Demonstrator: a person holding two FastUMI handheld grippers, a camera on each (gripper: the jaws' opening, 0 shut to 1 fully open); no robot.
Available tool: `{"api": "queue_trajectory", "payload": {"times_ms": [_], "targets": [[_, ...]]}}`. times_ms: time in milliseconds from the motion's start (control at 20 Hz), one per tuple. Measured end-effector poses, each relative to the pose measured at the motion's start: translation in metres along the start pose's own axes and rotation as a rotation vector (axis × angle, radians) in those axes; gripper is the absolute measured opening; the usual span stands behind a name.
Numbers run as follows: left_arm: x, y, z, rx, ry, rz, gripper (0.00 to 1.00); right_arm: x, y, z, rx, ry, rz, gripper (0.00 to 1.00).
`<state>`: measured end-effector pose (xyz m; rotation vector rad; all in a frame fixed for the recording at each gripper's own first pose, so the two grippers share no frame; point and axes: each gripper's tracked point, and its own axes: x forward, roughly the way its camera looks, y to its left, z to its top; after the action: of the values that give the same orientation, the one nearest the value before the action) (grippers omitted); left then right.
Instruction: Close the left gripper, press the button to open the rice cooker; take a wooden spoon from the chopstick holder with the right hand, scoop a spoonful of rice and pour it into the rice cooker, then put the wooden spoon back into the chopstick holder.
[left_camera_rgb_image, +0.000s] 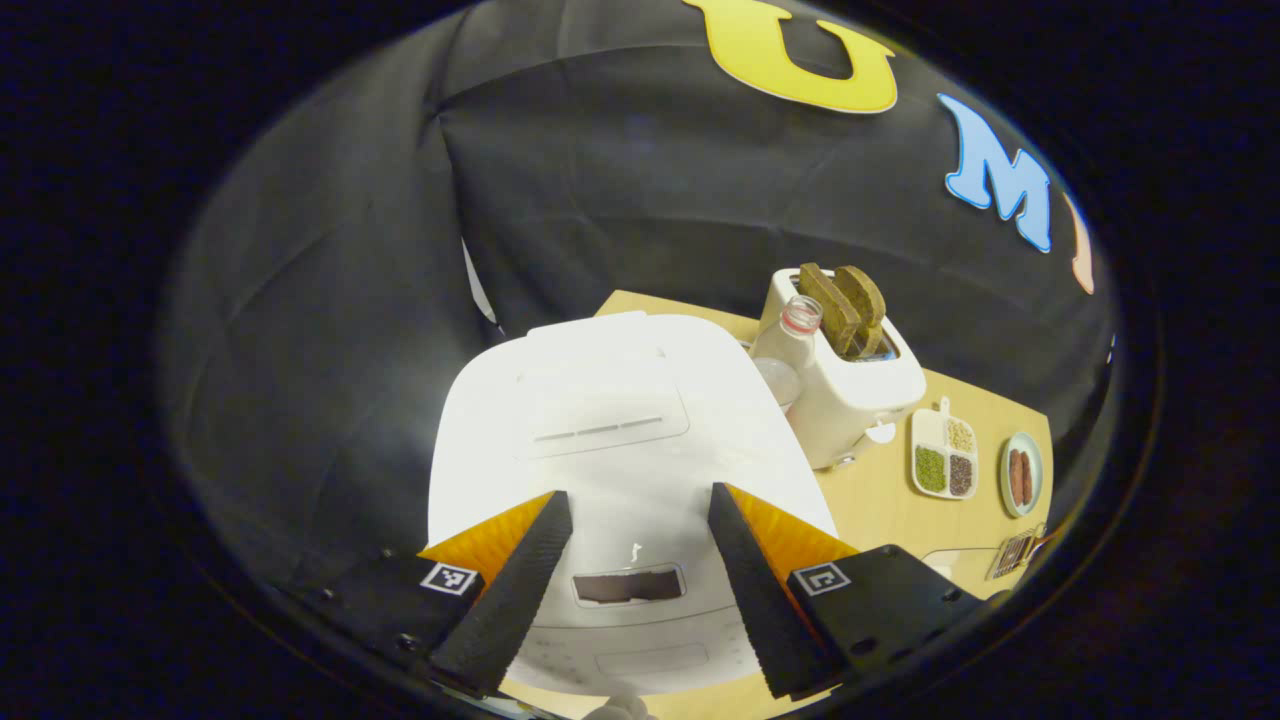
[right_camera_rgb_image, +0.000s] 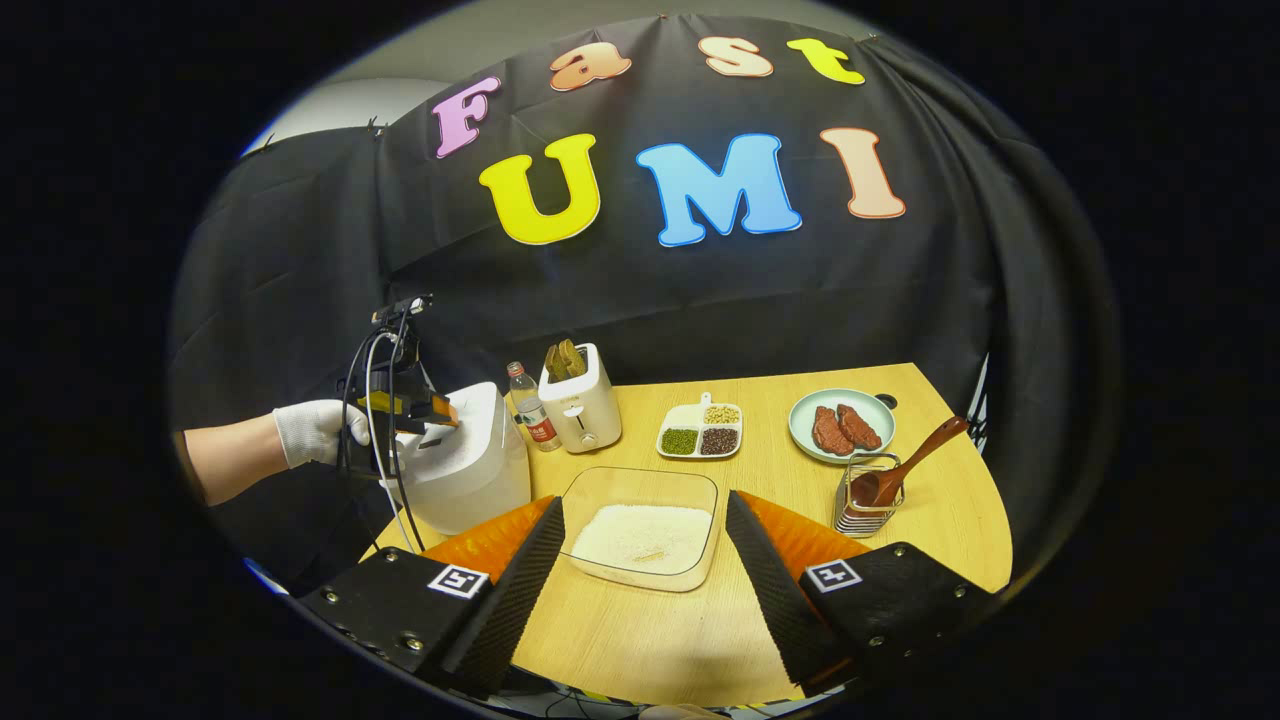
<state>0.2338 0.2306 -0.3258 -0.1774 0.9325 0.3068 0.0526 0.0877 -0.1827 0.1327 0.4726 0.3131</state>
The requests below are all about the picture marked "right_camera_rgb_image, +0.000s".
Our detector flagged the red meat piece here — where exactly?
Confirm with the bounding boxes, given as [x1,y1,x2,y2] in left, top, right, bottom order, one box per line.
[835,402,884,452]
[811,404,857,459]

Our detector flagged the white divided grain dish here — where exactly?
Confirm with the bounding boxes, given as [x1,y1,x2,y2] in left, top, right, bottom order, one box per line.
[655,391,745,462]

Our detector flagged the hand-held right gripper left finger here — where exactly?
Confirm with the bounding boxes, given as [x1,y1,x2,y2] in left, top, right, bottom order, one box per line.
[298,495,567,696]

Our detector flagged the metal wire chopstick holder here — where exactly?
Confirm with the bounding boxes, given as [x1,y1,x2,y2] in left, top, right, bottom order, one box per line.
[832,451,907,540]

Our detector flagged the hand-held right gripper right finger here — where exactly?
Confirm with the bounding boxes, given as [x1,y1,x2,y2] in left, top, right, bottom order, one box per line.
[724,488,1001,691]

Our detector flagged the white toaster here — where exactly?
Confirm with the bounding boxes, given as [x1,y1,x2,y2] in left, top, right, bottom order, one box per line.
[537,342,624,455]

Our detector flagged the clear plastic water bottle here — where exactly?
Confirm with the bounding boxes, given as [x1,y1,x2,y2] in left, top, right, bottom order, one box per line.
[504,360,564,454]

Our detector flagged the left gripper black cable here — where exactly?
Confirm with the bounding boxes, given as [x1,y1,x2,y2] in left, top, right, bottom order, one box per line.
[340,300,427,557]

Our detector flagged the white rice cooker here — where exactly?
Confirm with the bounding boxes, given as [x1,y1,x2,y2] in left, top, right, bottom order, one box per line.
[385,381,533,536]

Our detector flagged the brown wooden spoon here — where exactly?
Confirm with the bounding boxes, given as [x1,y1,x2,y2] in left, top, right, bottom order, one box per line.
[849,415,972,512]

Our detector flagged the white rice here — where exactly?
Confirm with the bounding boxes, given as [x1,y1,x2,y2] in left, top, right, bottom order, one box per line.
[569,502,714,577]

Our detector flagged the clear glass dish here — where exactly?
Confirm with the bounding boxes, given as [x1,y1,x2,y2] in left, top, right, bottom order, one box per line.
[557,465,722,594]

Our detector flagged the pale green plate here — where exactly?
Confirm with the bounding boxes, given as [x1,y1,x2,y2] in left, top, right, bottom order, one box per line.
[787,387,898,467]

